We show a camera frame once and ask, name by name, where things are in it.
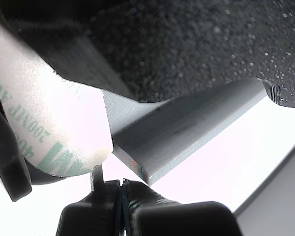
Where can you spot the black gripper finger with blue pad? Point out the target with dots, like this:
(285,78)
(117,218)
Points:
(186,37)

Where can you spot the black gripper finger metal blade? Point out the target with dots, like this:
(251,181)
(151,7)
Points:
(88,216)

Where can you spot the tan 3M tape liner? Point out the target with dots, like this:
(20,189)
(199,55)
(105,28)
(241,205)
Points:
(51,110)

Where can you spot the black retaining clip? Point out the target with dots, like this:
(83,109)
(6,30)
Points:
(7,159)

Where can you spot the gray fixture tray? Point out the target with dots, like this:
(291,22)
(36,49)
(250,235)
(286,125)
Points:
(174,137)

